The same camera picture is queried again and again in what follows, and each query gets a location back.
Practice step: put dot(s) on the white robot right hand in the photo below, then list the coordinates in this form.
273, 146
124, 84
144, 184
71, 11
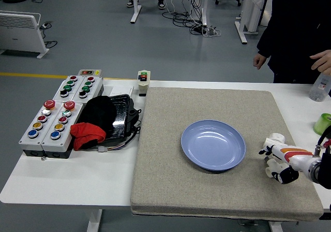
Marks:
292, 157

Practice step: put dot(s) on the grey emergency stop button box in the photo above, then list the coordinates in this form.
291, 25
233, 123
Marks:
60, 144
31, 142

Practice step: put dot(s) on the white desk frame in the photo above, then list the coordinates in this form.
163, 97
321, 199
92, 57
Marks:
247, 17

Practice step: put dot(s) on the white table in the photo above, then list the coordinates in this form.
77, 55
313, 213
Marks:
77, 180

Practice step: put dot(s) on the white panel heater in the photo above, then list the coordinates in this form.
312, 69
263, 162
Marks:
18, 32

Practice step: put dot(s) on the glossy black foot pedal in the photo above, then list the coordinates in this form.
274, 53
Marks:
121, 113

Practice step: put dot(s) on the person's right hand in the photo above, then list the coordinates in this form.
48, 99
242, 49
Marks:
259, 60

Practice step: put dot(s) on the person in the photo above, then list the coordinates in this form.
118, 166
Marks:
294, 30

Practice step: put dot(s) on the red cloth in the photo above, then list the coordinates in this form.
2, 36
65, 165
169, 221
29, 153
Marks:
86, 135

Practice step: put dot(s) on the small red object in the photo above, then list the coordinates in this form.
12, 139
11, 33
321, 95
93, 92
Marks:
328, 143

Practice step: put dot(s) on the floor power socket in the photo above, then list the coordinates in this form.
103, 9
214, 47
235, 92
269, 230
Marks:
46, 25

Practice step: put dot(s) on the clear plastic bottle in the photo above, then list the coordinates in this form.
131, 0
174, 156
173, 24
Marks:
319, 89

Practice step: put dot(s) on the grey green-button control box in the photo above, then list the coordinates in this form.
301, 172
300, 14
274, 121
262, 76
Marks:
94, 87
60, 87

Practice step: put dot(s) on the small beige switch panel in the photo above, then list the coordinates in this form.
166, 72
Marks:
90, 72

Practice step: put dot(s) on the black cloth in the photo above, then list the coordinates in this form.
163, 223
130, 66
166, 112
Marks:
98, 113

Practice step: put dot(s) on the grey-brown table mat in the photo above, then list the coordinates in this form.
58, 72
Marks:
181, 190

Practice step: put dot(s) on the white desk leg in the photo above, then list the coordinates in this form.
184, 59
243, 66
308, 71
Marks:
204, 9
136, 6

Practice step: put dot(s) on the beige start-stop switch box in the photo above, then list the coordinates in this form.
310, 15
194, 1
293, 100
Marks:
143, 85

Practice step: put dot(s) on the person's left hand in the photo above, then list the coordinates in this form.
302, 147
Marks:
324, 59

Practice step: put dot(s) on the blue plate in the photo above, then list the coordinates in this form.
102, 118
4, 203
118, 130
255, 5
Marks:
213, 145

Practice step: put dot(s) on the green tape roll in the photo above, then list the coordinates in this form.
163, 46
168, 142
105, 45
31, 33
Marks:
322, 124

